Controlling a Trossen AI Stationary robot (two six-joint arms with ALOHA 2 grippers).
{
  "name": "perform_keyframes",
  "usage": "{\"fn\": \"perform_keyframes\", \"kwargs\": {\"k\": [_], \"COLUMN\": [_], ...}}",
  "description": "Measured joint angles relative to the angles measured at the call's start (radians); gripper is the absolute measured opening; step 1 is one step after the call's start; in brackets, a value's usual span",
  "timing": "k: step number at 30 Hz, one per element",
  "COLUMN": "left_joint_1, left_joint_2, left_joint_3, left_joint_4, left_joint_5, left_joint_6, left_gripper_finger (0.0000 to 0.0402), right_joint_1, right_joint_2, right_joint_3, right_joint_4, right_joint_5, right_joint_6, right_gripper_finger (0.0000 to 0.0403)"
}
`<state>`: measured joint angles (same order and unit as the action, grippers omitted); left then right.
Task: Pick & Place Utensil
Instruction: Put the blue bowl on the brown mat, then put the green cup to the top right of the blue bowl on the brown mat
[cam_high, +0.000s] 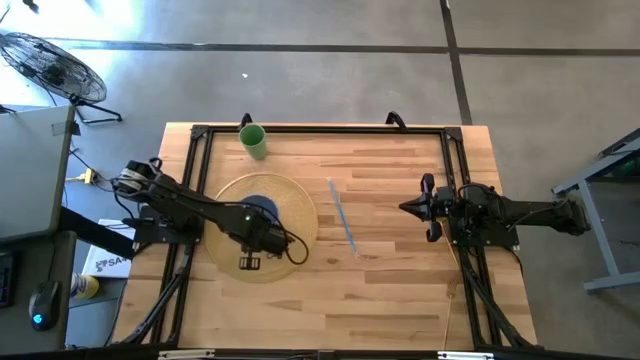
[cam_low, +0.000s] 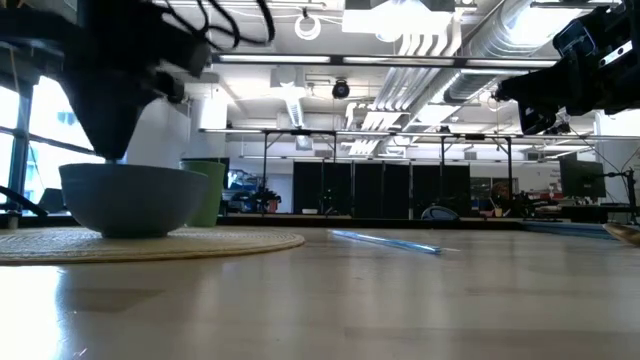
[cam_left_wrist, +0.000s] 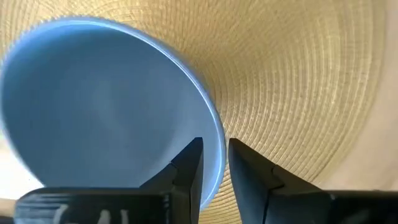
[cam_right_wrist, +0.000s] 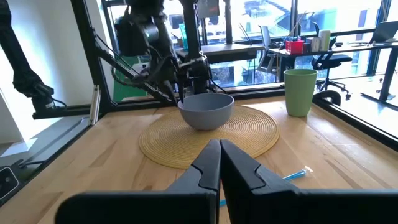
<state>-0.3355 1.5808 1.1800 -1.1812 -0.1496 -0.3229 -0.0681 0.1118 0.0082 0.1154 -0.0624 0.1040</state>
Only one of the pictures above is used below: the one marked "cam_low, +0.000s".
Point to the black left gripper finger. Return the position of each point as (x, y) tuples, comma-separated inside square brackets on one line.
[(95, 115), (130, 115)]

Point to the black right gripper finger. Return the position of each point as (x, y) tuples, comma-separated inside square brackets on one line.
[(535, 90), (537, 120)]

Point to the green plastic cup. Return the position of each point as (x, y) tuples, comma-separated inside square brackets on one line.
[(215, 195)]

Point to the translucent blue straw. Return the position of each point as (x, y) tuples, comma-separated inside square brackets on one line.
[(385, 242)]

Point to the black computer monitor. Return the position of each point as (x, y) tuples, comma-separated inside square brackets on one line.
[(582, 178)]

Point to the person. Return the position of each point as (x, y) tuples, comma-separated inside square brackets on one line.
[(500, 194)]

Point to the grey-blue ceramic bowl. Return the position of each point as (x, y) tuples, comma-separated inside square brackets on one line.
[(130, 200)]

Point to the black chair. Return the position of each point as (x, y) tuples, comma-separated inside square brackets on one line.
[(52, 201)]

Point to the black angled bar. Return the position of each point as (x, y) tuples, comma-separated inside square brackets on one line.
[(20, 200)]

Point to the blue mat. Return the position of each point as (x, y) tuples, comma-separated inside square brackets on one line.
[(570, 230)]

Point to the blue and white rounded object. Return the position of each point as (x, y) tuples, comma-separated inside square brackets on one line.
[(440, 214)]

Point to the round woven straw placemat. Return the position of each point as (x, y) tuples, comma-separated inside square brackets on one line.
[(240, 242)]

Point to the black partition panels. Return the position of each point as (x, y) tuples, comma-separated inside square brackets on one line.
[(380, 190)]

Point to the black bar with light strips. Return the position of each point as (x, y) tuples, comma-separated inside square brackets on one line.
[(340, 60)]

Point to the small black camera on rail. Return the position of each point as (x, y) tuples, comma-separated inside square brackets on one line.
[(559, 128)]

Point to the silver ventilation duct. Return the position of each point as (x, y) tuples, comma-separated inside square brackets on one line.
[(480, 80)]

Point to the dark window frame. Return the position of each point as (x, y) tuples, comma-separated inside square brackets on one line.
[(21, 150)]

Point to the small grey post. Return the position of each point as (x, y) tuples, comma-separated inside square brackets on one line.
[(13, 221)]

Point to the black dome ceiling camera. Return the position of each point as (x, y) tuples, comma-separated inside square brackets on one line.
[(341, 89)]

